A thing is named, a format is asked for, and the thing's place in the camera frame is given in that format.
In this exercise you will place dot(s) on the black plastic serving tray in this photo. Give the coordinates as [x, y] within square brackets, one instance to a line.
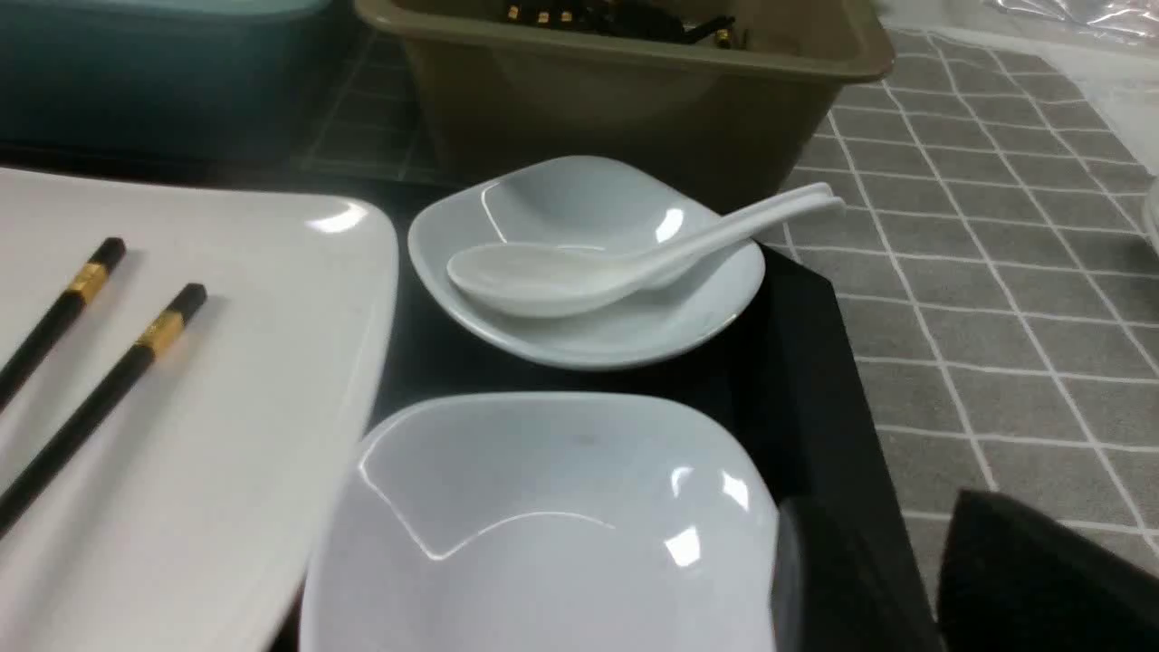
[782, 380]

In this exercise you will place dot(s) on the black chopstick gold band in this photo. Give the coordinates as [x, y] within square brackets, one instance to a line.
[152, 344]
[65, 311]

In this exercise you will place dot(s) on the small white dish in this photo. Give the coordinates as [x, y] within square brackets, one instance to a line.
[546, 521]
[589, 203]

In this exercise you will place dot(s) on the large white square plate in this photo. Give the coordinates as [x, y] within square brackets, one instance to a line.
[186, 521]

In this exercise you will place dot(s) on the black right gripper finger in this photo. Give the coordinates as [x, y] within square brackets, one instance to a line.
[1012, 579]

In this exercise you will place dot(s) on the brown plastic bin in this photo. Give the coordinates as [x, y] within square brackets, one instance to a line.
[725, 126]

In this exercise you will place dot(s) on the grey checked tablecloth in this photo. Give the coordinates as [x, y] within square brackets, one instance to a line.
[998, 289]

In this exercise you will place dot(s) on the teal plastic bin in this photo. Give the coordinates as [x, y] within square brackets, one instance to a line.
[202, 80]

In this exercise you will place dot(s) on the white ceramic soup spoon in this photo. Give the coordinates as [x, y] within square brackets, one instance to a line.
[537, 281]

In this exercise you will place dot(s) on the black chopsticks pile in bin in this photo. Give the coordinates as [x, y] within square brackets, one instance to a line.
[633, 20]

